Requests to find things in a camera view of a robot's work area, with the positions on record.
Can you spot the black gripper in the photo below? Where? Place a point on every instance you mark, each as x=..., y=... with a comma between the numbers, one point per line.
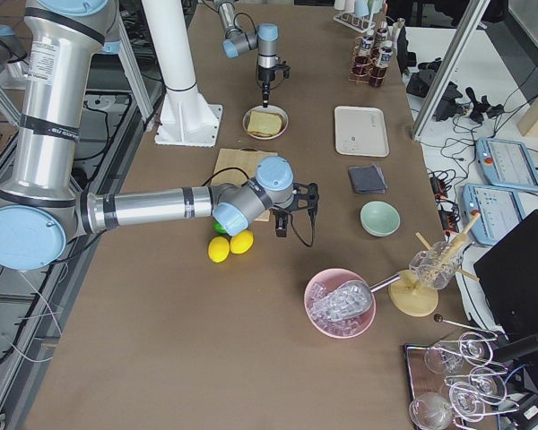
x=280, y=214
x=265, y=75

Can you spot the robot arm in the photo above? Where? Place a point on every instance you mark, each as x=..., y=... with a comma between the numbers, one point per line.
x=262, y=38
x=40, y=213

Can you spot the cream rectangular tray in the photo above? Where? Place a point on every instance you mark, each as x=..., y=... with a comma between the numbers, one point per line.
x=360, y=131

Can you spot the wine glass rack tray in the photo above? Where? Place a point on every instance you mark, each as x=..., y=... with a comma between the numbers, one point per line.
x=456, y=384

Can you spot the white round plate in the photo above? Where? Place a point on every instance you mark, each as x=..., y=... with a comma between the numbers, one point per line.
x=269, y=109

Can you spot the upper yellow lemon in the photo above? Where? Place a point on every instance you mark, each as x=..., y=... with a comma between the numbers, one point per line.
x=242, y=242

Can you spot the yellow lemon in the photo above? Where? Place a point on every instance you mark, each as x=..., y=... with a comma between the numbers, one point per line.
x=242, y=242
x=218, y=249

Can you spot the green lime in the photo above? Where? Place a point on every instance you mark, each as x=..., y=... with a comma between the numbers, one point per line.
x=218, y=228

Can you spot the wooden cutting board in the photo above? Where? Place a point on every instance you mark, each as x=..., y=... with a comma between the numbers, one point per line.
x=234, y=166

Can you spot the lower yellow lemon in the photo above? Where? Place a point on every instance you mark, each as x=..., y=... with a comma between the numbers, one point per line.
x=218, y=249

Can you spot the pink bowl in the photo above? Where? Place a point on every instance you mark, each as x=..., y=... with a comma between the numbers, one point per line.
x=318, y=288

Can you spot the grey folded cloth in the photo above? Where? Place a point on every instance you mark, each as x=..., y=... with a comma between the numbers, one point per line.
x=367, y=179

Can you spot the light green bowl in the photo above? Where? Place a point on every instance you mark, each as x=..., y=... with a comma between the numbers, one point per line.
x=379, y=219

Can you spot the lower left drink bottle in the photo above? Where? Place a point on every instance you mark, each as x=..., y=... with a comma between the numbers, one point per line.
x=362, y=58

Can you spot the metal ice scoop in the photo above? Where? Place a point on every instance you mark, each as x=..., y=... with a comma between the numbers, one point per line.
x=353, y=298

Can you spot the lower right drink bottle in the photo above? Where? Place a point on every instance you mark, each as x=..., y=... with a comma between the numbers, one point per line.
x=379, y=69

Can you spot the white cup rack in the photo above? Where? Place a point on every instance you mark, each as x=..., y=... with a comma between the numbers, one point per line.
x=358, y=15

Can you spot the upper dark drink bottle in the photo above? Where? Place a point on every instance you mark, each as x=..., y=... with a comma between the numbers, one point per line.
x=381, y=34

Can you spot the wooden cup stand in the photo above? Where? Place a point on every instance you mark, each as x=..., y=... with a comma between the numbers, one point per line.
x=408, y=294

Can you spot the clear glass mug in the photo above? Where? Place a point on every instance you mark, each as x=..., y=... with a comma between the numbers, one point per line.
x=435, y=267

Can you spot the lower teach pendant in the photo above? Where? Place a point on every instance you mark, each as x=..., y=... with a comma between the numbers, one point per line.
x=500, y=211

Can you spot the teach pendant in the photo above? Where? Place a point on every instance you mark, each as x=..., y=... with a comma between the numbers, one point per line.
x=507, y=163
x=500, y=211

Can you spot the upper teach pendant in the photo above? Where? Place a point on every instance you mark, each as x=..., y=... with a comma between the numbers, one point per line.
x=507, y=163

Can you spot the black laptop monitor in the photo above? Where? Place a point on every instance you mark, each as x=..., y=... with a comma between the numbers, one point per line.
x=508, y=275

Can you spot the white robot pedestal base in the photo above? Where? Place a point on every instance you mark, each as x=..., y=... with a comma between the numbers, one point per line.
x=200, y=129

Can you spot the copper wire bottle rack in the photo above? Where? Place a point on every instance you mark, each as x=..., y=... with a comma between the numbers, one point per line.
x=370, y=64

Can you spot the aluminium frame post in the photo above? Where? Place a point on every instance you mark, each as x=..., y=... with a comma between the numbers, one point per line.
x=467, y=25

